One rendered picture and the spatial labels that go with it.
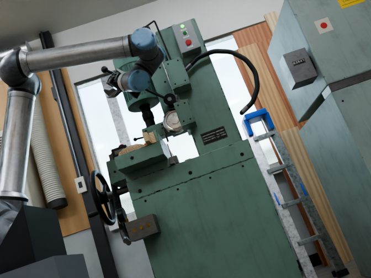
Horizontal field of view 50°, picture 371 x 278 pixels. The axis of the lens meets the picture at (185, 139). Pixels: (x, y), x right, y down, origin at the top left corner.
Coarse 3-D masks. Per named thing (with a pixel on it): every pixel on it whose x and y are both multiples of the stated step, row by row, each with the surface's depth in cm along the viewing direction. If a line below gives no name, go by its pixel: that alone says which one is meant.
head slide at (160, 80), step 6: (162, 66) 203; (156, 72) 202; (162, 72) 202; (156, 78) 202; (162, 78) 201; (156, 84) 201; (162, 84) 201; (168, 84) 200; (156, 90) 200; (162, 90) 200; (168, 90) 199; (162, 102) 198; (162, 108) 198; (168, 108) 197; (174, 108) 197; (180, 132) 203; (186, 132) 207
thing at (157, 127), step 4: (156, 124) 200; (160, 124) 199; (144, 128) 200; (148, 128) 200; (152, 128) 199; (156, 128) 199; (160, 128) 199; (148, 132) 199; (160, 132) 198; (168, 132) 198; (164, 136) 200; (168, 136) 203
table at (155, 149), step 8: (152, 144) 169; (160, 144) 168; (128, 152) 169; (136, 152) 169; (144, 152) 168; (152, 152) 168; (160, 152) 168; (120, 160) 169; (128, 160) 168; (136, 160) 168; (144, 160) 168; (152, 160) 171; (160, 160) 176; (120, 168) 168; (128, 168) 171; (136, 168) 176; (120, 176) 189; (120, 184) 196
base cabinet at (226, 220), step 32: (256, 160) 171; (160, 192) 172; (192, 192) 171; (224, 192) 169; (256, 192) 168; (160, 224) 169; (192, 224) 168; (224, 224) 166; (256, 224) 165; (160, 256) 166; (192, 256) 165; (224, 256) 163; (256, 256) 162; (288, 256) 160
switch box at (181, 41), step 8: (176, 24) 197; (184, 24) 196; (176, 32) 195; (192, 32) 194; (176, 40) 200; (184, 40) 194; (192, 40) 193; (184, 48) 193; (192, 48) 193; (200, 48) 194; (184, 56) 197
